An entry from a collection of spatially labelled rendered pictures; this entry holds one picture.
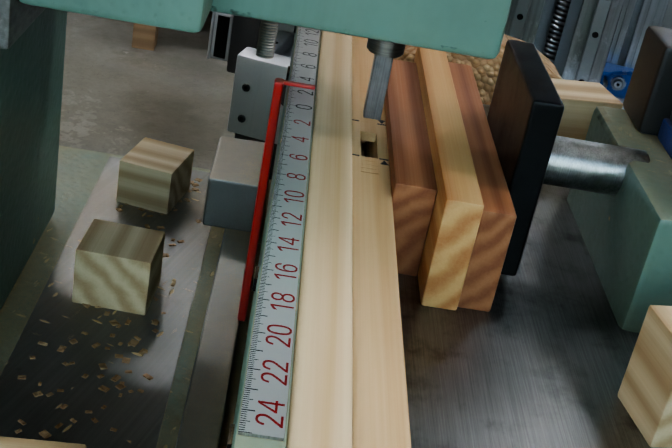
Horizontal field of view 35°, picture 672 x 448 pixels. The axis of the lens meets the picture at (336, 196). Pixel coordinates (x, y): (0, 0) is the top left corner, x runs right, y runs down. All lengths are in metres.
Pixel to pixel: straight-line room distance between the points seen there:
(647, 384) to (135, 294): 0.30
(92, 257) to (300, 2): 0.21
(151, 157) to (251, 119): 0.42
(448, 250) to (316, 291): 0.10
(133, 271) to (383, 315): 0.25
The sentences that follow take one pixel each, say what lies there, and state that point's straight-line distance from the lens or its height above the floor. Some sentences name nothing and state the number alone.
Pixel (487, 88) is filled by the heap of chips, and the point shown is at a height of 0.91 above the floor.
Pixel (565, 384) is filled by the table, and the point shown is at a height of 0.90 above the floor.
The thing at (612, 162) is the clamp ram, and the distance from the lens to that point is 0.54.
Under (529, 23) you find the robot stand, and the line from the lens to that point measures 1.32.
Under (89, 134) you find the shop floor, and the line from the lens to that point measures 2.77.
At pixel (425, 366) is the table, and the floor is 0.90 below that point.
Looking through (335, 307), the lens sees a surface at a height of 0.95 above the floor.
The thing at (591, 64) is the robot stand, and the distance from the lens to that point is 1.31.
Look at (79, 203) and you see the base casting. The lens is 0.74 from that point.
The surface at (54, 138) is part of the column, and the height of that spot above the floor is 0.87.
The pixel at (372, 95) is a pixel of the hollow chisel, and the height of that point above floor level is 0.96.
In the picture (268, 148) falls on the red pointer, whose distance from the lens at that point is 0.55.
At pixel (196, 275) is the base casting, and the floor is 0.80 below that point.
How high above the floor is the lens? 1.15
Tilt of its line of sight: 26 degrees down
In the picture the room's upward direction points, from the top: 11 degrees clockwise
